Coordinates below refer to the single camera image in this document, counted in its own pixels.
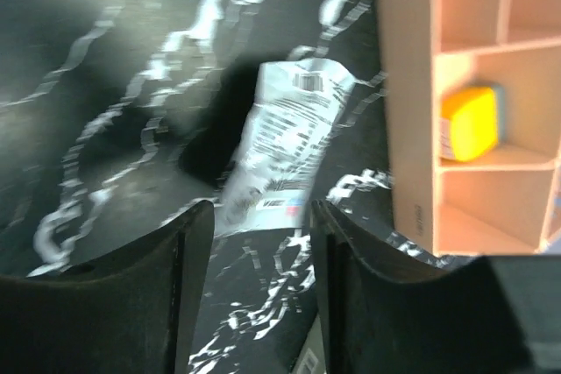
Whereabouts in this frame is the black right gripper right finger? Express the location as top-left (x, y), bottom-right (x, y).
top-left (310, 201), bottom-right (543, 373)

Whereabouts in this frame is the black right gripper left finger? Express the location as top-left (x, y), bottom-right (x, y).
top-left (1, 201), bottom-right (215, 374)

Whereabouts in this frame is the silver white snack packet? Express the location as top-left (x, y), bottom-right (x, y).
top-left (215, 58), bottom-right (356, 236)

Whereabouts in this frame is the white cardboard box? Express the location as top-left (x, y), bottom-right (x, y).
top-left (291, 315), bottom-right (327, 374)

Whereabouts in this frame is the yellow sponge block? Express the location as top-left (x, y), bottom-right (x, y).
top-left (439, 85), bottom-right (505, 162)

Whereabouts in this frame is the pink desk organizer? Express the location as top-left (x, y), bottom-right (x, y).
top-left (378, 0), bottom-right (560, 256)

